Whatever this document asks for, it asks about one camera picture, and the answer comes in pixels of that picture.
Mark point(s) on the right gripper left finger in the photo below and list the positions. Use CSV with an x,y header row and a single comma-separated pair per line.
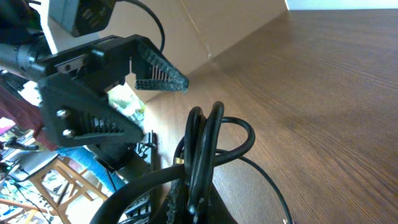
x,y
174,208

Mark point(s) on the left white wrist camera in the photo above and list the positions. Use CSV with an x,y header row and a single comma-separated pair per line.
x,y
81,17

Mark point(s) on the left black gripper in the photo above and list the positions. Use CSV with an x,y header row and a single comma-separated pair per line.
x,y
72,83

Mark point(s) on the wooden chair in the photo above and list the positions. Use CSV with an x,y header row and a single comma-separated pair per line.
x,y
60,185

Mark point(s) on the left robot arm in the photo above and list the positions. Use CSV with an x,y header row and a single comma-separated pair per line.
x,y
24,42

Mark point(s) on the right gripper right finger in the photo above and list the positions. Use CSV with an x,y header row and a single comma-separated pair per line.
x,y
217,212

